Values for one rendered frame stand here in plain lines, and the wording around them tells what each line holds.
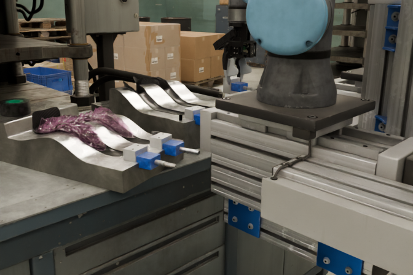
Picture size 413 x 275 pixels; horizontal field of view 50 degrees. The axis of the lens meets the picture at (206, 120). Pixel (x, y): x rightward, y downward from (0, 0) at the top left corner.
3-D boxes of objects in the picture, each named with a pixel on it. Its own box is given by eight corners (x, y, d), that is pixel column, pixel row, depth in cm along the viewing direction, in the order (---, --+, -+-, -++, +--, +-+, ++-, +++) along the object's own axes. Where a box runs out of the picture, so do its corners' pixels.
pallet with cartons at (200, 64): (225, 84, 667) (226, 33, 647) (194, 92, 601) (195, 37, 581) (162, 76, 730) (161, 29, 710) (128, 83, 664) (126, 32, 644)
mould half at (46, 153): (183, 159, 122) (183, 120, 119) (123, 193, 100) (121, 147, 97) (52, 132, 145) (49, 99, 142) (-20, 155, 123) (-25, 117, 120)
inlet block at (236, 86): (260, 96, 152) (261, 81, 151) (251, 99, 149) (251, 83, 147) (232, 91, 161) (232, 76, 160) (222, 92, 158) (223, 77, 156)
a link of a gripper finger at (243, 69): (249, 85, 155) (246, 59, 151) (237, 82, 159) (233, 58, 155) (255, 81, 157) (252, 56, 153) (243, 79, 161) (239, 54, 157)
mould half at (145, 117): (243, 135, 144) (244, 94, 140) (183, 153, 126) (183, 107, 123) (149, 108, 178) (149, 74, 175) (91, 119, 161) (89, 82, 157)
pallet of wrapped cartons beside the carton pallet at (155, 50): (187, 96, 578) (187, 23, 554) (143, 107, 516) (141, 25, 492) (122, 84, 649) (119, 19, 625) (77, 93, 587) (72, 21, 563)
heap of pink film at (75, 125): (141, 135, 123) (140, 107, 121) (96, 154, 108) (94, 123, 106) (71, 122, 135) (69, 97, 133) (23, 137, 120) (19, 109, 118)
